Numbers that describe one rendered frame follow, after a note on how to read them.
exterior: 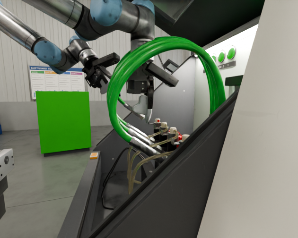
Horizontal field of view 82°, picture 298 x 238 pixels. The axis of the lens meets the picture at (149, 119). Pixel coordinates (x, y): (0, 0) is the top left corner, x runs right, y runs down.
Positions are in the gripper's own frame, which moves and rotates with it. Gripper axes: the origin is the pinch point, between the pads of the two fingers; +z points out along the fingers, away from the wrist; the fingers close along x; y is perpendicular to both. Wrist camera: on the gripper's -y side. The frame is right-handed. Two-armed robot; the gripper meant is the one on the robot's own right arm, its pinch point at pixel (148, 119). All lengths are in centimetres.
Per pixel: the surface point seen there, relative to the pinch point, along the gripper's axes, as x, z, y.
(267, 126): 41.2, -5.0, -4.3
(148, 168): 1.7, 16.9, 0.5
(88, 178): -1.0, 19.9, 20.4
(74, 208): 14.4, 19.9, 21.3
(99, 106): -643, 41, 75
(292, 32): 40.7, -14.3, -6.6
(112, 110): 24.8, -5.4, 11.3
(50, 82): -617, -50, 238
